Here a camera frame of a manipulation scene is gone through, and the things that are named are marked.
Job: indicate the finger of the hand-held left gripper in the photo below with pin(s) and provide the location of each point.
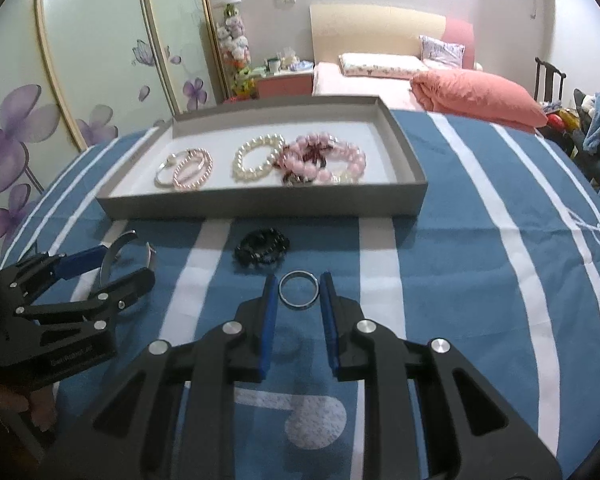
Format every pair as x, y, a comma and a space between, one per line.
130, 285
80, 264

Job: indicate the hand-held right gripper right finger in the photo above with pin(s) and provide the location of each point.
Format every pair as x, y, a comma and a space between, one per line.
330, 330

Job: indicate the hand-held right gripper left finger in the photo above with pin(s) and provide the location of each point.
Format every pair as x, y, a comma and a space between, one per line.
268, 330

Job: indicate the silver cuff bangle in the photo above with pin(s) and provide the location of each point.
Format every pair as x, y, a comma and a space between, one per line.
103, 272

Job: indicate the wide silver band bangle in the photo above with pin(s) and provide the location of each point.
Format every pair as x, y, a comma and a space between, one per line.
286, 301

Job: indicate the thin silver bangle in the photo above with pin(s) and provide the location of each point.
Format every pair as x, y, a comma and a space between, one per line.
161, 176

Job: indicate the grey cardboard tray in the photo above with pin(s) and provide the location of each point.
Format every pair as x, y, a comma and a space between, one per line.
260, 205

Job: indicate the person's left hand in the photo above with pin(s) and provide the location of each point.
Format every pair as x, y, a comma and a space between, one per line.
37, 407

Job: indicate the blue white striped tablecloth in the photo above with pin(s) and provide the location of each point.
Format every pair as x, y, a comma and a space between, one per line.
455, 260

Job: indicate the wardrobe with floral sliding doors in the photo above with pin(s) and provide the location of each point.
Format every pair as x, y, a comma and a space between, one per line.
80, 60

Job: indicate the pink white nightstand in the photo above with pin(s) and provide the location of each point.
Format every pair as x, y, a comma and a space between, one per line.
285, 85

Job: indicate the clear tube of plush toys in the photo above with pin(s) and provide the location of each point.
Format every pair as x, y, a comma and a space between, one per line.
235, 45

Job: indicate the white cup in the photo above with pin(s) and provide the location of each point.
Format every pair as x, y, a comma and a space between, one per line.
273, 65

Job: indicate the white patterned pillow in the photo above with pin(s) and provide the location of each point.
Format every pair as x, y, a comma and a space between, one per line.
380, 65

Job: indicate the tissue box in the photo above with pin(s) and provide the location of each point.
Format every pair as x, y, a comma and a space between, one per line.
290, 57

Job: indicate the pink folded quilt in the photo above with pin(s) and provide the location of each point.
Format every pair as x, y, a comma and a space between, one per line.
475, 95

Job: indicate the purple floral pillow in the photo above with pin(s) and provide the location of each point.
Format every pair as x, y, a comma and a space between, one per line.
442, 50

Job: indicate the bed with cream pink headboard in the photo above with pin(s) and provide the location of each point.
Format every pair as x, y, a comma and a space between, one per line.
370, 25

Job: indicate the colourful toys pile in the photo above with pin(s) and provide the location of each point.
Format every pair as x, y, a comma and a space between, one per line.
562, 119

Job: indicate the dark wooden chair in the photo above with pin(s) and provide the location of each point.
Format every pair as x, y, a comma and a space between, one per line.
550, 80

